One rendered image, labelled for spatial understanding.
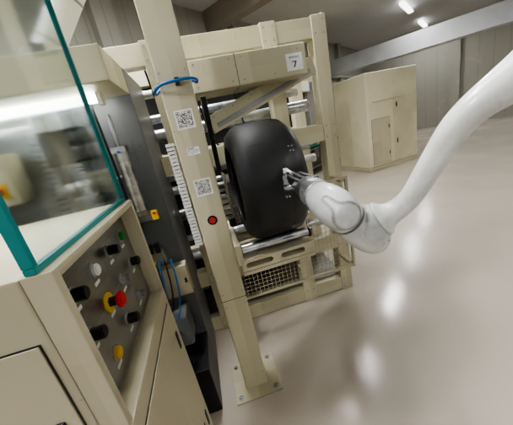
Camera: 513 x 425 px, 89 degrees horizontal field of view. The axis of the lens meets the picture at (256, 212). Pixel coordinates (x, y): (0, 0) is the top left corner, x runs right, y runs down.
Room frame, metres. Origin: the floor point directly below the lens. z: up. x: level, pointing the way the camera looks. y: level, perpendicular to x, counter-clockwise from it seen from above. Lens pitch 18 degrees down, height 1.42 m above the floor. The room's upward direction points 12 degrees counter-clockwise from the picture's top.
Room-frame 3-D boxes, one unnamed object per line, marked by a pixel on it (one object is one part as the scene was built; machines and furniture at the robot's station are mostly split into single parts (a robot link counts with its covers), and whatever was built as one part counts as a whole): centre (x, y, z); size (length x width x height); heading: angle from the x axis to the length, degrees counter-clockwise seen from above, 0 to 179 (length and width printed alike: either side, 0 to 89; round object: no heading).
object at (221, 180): (1.61, 0.25, 1.05); 0.20 x 0.15 x 0.30; 99
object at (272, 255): (1.14, -0.05, 0.84); 0.36 x 0.09 x 0.06; 99
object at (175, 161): (1.17, 0.30, 1.19); 0.05 x 0.04 x 0.48; 9
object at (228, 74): (1.59, -0.11, 1.71); 0.61 x 0.25 x 0.15; 99
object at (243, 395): (1.21, 0.22, 0.01); 0.27 x 0.27 x 0.02; 9
